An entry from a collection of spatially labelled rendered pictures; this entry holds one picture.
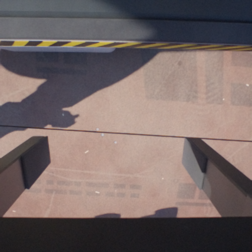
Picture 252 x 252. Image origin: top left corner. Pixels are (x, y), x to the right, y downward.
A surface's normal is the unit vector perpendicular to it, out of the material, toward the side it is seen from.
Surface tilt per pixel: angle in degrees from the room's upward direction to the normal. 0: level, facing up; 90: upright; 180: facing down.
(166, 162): 0
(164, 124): 0
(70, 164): 0
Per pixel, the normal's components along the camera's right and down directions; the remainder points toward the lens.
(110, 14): 0.00, 0.88
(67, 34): 0.02, 0.28
